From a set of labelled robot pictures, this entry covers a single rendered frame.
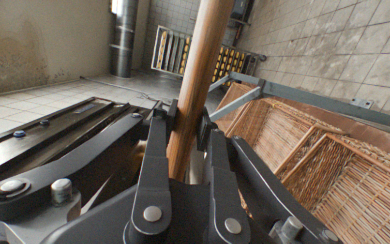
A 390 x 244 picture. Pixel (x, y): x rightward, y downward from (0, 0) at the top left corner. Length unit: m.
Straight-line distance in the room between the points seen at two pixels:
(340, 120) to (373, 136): 0.13
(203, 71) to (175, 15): 5.13
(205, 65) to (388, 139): 0.66
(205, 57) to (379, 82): 1.47
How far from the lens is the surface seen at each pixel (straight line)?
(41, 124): 1.43
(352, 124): 0.82
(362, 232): 0.77
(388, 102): 1.50
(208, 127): 0.15
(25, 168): 1.03
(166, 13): 5.32
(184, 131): 0.18
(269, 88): 0.60
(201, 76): 0.17
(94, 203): 0.62
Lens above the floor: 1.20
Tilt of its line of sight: 7 degrees down
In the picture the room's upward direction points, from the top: 77 degrees counter-clockwise
